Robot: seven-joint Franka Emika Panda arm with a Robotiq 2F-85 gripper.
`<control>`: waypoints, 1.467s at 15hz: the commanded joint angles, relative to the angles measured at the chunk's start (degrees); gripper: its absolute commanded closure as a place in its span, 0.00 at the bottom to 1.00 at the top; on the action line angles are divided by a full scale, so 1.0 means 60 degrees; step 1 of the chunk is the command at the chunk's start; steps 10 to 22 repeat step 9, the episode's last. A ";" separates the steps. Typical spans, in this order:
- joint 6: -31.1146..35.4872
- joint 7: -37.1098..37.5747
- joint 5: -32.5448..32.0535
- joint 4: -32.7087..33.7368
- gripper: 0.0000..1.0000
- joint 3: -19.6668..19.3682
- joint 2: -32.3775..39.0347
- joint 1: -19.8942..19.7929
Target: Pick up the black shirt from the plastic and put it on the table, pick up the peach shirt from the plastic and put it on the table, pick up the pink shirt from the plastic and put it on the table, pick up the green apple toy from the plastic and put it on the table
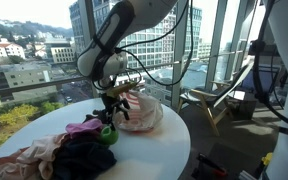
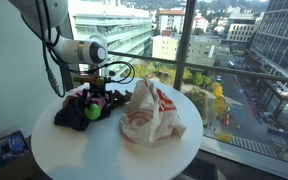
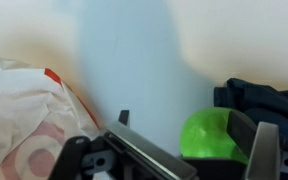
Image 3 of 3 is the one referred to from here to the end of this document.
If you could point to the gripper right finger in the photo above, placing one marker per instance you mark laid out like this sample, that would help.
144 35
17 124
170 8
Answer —
264 150

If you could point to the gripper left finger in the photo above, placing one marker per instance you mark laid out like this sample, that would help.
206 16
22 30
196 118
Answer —
144 150

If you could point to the black shirt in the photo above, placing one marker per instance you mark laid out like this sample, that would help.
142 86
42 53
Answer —
274 103

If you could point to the green ball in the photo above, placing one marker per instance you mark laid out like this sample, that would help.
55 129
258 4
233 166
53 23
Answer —
207 136

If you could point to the white red plastic bag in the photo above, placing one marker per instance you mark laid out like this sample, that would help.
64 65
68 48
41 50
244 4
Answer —
24 110

